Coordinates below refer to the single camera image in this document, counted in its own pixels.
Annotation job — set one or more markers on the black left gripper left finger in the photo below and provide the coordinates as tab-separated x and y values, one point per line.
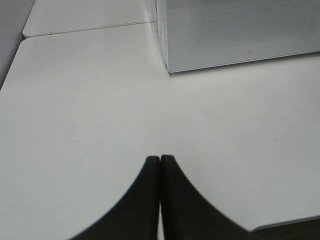
136	215

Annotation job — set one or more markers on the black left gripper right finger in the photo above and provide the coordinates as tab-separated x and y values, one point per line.
186	214

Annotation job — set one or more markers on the white microwave door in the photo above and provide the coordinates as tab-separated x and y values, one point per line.
240	32

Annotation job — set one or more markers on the white microwave oven body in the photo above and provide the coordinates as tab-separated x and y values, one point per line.
162	32

